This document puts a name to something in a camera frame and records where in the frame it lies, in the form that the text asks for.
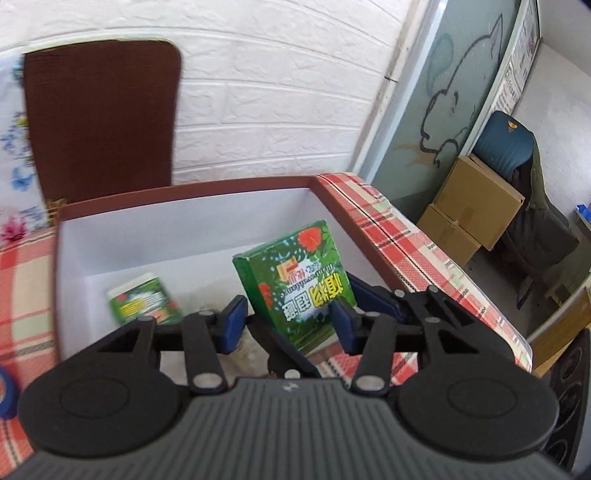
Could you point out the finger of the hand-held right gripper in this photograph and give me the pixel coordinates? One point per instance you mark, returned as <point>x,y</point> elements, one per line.
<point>284,357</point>
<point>376,300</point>

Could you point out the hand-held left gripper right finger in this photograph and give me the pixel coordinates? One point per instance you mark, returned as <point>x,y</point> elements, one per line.
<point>344,330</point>

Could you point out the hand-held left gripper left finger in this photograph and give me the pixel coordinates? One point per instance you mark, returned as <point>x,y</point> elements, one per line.
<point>233,323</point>

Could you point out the large green printed box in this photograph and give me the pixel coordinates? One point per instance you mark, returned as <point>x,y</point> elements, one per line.
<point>286,277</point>

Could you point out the brown-rimmed white cardboard box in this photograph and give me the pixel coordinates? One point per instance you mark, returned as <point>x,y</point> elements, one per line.
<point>152,240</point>

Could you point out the brown cardboard board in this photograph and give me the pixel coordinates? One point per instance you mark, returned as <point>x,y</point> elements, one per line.
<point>561,323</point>

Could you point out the small cardboard box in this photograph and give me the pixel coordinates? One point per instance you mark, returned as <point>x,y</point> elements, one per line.
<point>445,240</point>

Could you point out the small green printed box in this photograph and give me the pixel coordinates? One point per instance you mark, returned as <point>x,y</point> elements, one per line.
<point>141,302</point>

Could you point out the large cardboard box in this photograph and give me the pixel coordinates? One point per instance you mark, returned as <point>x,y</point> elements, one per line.
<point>480,198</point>

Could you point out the blue chair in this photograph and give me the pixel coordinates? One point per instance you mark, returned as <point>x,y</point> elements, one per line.
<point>503,143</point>

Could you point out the plaid blanket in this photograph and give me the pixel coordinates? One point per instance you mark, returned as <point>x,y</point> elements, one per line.
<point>27,295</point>

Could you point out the glass door with cartoon drawing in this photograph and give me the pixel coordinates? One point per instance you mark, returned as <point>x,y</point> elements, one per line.
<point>438,92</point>

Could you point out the blue tape roll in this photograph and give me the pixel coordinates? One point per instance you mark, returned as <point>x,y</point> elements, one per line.
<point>7,392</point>

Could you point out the floral plastic bag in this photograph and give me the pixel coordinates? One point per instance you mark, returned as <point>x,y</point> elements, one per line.
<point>16,184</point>

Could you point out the wall poster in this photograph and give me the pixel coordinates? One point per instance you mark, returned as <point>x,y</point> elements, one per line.
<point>519,60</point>

